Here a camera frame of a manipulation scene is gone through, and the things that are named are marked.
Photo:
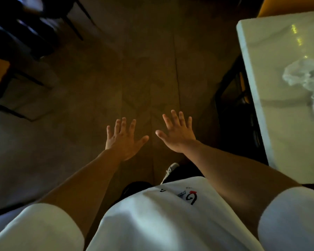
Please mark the person's left hand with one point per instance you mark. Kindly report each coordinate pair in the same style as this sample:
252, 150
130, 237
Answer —
123, 145

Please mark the person's right hand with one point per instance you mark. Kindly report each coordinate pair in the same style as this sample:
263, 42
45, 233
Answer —
179, 138

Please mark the person's right thumb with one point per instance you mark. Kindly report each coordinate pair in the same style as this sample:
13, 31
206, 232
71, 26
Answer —
161, 135

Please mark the person's left middle finger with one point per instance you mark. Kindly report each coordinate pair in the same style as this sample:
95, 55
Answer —
123, 124

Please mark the person's left thumb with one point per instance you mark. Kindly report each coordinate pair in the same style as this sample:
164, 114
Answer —
142, 141

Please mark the person's right little finger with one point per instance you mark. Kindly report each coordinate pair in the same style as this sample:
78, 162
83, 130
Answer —
189, 122

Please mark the person's left little finger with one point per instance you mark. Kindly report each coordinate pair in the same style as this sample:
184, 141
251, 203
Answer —
109, 132

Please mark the person's right middle finger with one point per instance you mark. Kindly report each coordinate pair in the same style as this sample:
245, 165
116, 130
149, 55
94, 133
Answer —
175, 117

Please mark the person's right forearm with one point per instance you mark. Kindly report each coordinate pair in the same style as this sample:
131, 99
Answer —
235, 180

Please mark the person's left forearm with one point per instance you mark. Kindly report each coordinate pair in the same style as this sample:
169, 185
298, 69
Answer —
78, 185

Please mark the white sneaker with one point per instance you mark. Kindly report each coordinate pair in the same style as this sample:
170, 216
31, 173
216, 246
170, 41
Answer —
170, 169

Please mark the black trousers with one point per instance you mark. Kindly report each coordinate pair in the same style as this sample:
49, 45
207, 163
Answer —
136, 188

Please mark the white printed t-shirt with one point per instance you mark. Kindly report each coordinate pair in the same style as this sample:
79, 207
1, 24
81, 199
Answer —
157, 222

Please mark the white marble table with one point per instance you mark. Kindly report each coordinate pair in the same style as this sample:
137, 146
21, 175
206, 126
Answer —
285, 96

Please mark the black chair with orange seat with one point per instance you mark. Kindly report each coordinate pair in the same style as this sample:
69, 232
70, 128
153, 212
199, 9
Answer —
5, 83

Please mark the crumpled white tissue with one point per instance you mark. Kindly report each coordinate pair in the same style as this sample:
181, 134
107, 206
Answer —
307, 80

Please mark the black metal chair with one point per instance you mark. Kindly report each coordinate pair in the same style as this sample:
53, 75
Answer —
28, 23

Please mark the orange bench seat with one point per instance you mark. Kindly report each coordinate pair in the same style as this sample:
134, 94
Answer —
290, 6

